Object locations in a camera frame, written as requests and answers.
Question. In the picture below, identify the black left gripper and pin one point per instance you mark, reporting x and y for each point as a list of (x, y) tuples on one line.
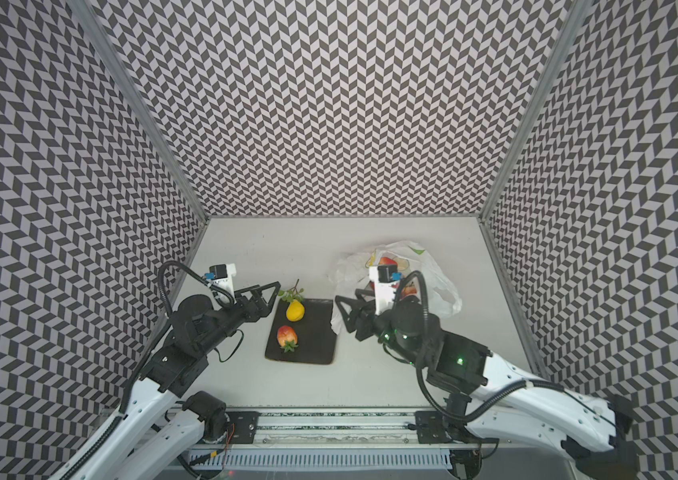
[(258, 300)]

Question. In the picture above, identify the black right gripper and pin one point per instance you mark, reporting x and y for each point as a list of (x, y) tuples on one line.
[(366, 321)]

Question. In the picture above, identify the yellow fake pear with leaves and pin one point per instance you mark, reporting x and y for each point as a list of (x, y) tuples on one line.
[(294, 299)]

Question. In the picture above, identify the white plastic bag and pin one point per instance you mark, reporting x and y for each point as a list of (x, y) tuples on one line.
[(351, 273)]

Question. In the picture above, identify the peach fake apple green leaf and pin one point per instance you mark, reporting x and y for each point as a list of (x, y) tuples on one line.
[(287, 339)]

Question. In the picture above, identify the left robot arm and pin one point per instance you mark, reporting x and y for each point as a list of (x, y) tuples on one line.
[(156, 420)]

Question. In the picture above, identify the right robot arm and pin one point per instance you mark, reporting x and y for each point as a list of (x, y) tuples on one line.
[(477, 393)]

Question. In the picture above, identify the red yellow fake apple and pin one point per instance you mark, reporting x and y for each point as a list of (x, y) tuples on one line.
[(409, 290)]

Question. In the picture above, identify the black tray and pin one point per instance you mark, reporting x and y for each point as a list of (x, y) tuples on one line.
[(316, 339)]

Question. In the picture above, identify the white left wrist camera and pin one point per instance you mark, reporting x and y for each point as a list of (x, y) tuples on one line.
[(221, 276)]

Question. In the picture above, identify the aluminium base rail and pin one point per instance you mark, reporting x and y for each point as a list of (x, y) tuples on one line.
[(398, 427)]

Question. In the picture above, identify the aluminium corner post left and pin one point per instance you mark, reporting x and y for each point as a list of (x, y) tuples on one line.
[(87, 19)]

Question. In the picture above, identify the aluminium corner post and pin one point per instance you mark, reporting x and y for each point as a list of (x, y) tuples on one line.
[(87, 19), (573, 22)]

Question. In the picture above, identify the aluminium corner post right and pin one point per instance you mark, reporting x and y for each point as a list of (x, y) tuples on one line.
[(573, 22)]

